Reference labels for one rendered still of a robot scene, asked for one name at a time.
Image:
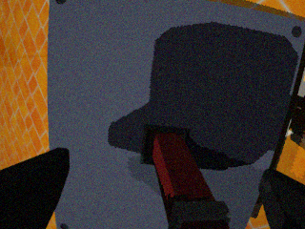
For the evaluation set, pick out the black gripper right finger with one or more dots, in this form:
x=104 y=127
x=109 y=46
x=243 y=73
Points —
x=283 y=200

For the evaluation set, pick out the dark red square peg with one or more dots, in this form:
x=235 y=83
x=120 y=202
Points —
x=188 y=201

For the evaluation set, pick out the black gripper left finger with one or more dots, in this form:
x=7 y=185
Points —
x=30 y=190

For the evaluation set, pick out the grey flat panel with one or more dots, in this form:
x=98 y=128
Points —
x=220 y=75

